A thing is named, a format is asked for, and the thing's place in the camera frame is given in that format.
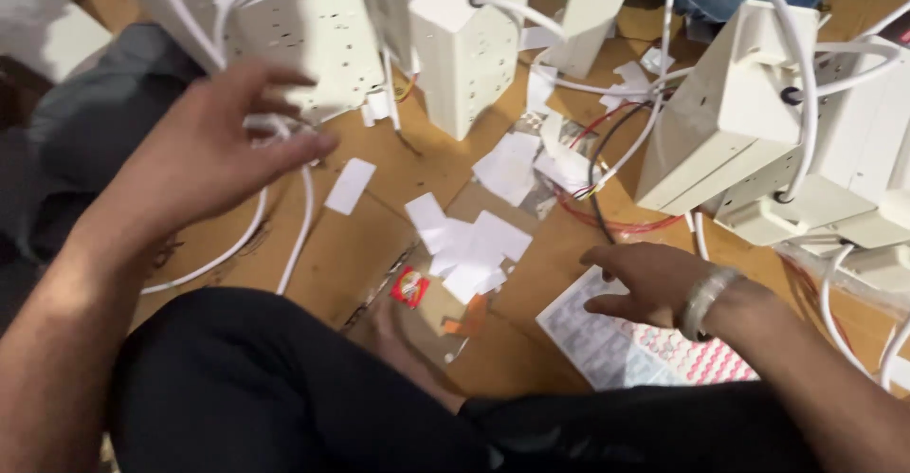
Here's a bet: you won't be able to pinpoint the person's right hand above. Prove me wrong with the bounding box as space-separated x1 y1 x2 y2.
579 243 713 330

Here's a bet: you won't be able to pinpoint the person's left hand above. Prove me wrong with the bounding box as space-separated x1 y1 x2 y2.
80 57 339 255

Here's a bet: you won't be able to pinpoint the grey label sheet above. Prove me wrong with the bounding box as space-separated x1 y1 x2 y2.
535 265 687 393

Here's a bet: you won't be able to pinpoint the pink patterned sticker sheet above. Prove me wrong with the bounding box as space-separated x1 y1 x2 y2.
617 318 760 389

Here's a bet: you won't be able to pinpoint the single white paper slip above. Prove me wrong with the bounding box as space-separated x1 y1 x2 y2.
324 158 378 217

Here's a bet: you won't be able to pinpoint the wide white power strip box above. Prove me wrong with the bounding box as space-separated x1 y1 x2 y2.
107 0 391 127

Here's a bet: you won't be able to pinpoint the pile of white paper scraps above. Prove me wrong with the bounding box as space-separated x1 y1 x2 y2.
404 46 676 306

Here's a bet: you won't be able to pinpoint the brown cardboard sheet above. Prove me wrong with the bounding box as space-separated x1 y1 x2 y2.
71 0 910 403

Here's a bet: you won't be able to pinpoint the orange paper scrap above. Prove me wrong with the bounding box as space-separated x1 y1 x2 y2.
439 294 490 339

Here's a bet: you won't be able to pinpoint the clear plastic wrapper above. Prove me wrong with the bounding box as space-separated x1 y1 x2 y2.
345 246 502 369

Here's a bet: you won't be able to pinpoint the small red packet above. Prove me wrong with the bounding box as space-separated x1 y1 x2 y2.
389 266 432 309

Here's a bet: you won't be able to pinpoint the person's black trousers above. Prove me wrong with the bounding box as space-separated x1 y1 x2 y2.
107 287 826 473

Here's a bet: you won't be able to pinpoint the narrow white power strip box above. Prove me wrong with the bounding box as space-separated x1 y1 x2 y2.
546 0 645 80

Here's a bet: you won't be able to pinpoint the upright white power strip box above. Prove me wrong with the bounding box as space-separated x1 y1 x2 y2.
408 0 536 142

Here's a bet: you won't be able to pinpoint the silver metal bracelet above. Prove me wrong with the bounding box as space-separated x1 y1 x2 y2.
677 266 745 343

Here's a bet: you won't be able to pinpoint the red wire bundle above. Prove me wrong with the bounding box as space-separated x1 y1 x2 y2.
553 100 687 237

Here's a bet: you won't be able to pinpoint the long looped white cable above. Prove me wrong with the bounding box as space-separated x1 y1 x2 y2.
140 114 316 296

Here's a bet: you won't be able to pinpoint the black wire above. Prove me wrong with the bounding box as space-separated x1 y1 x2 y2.
586 102 655 245

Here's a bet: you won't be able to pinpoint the white cables beside bag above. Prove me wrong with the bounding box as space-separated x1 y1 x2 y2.
818 244 910 392

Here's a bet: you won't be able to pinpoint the white cable with bare wires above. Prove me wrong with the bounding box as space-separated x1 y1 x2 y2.
572 0 685 200

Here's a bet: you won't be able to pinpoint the thick curved white cable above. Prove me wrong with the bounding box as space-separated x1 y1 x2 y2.
736 0 820 205

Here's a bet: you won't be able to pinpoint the short white cable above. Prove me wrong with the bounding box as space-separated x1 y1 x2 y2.
468 0 570 42

